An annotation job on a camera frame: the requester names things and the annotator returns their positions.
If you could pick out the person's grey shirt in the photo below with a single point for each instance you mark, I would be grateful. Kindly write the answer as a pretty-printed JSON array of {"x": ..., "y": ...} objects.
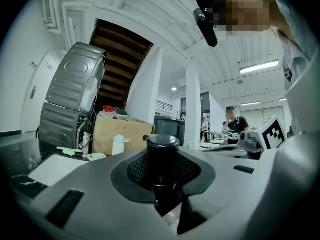
[{"x": 300, "y": 59}]

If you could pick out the black marble vanity counter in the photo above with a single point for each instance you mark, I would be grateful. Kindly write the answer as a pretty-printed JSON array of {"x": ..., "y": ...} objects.
[{"x": 17, "y": 156}]

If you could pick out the soap dish with soap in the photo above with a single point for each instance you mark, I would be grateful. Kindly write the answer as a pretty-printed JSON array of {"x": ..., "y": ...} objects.
[{"x": 97, "y": 156}]

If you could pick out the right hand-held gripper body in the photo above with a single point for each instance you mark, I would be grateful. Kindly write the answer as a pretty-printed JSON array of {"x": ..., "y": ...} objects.
[{"x": 260, "y": 134}]

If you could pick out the white cup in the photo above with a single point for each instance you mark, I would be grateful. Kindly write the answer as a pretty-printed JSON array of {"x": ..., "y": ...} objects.
[{"x": 117, "y": 146}]

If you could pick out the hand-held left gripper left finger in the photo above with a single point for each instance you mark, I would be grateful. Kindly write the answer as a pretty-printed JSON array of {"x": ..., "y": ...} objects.
[{"x": 100, "y": 196}]

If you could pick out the large cardboard box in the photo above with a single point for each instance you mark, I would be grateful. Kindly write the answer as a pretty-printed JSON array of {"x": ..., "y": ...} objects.
[{"x": 120, "y": 136}]

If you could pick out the person's face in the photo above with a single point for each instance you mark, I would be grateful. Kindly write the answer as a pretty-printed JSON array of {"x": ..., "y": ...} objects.
[{"x": 245, "y": 9}]

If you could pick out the white door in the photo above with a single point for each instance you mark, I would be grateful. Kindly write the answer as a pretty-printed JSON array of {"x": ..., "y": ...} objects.
[{"x": 37, "y": 109}]

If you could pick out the ceiling tube light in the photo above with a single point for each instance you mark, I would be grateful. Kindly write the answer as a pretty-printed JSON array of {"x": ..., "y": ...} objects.
[
  {"x": 260, "y": 67},
  {"x": 250, "y": 103}
]

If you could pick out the grey washing machine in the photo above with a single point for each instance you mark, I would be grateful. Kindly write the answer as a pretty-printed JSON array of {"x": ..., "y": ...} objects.
[
  {"x": 60, "y": 124},
  {"x": 75, "y": 76}
]

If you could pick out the round ceiling light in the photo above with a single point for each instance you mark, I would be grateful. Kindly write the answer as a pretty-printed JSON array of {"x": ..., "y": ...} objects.
[{"x": 174, "y": 89}]

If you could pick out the wooden staircase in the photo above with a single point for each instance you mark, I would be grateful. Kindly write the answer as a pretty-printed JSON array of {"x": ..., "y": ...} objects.
[{"x": 120, "y": 59}]

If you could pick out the red plastic item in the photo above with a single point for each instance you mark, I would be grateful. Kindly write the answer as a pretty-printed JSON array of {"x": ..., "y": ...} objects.
[{"x": 109, "y": 108}]

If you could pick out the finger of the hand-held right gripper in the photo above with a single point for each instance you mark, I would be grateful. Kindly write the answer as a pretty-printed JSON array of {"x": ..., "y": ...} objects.
[{"x": 225, "y": 149}]

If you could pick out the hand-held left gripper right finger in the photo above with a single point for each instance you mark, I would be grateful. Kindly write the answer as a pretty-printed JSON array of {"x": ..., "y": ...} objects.
[{"x": 237, "y": 196}]

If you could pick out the dark grey trash bin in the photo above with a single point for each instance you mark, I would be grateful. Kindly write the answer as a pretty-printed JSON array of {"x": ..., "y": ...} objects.
[
  {"x": 182, "y": 131},
  {"x": 166, "y": 126}
]

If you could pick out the chrome faucet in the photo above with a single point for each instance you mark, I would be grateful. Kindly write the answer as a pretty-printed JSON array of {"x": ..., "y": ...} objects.
[{"x": 86, "y": 145}]

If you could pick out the black railing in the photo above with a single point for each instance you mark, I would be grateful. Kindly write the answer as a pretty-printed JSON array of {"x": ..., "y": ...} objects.
[{"x": 164, "y": 105}]

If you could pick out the white sink basin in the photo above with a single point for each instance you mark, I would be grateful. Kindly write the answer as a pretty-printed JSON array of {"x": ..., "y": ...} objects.
[{"x": 57, "y": 169}]

